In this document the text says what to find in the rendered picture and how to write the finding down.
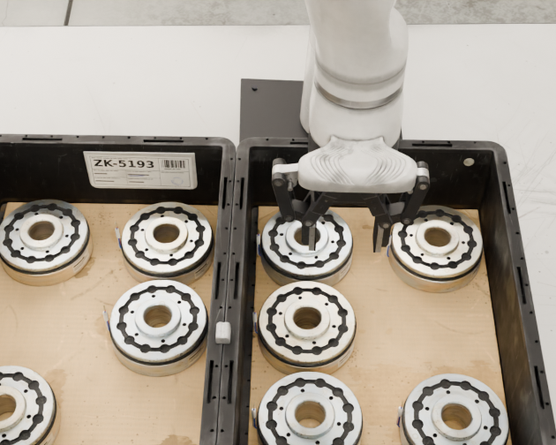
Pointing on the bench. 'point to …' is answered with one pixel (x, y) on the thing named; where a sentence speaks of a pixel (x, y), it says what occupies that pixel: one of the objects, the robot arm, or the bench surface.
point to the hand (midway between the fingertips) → (345, 234)
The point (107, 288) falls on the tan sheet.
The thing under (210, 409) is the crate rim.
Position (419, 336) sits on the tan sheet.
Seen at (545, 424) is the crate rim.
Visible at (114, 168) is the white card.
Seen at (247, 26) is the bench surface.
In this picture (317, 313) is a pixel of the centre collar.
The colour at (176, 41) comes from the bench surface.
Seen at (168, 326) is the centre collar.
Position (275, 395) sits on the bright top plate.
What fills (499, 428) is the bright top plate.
